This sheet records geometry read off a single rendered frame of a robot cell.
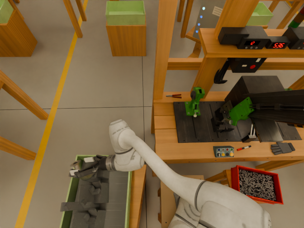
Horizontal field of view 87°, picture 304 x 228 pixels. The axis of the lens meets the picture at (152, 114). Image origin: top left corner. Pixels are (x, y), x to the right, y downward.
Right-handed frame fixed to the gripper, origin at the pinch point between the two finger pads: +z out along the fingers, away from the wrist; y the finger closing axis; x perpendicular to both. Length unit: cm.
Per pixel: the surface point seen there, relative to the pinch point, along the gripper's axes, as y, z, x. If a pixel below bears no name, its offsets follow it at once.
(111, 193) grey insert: -15.7, -2.6, 34.4
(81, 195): 0.7, 6.3, 20.6
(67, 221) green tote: 5.4, 21.0, 37.0
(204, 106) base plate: -84, -81, -1
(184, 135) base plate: -58, -60, 14
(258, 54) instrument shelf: -46, -116, -39
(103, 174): -18.1, 0.3, 19.8
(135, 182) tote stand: -29, -17, 37
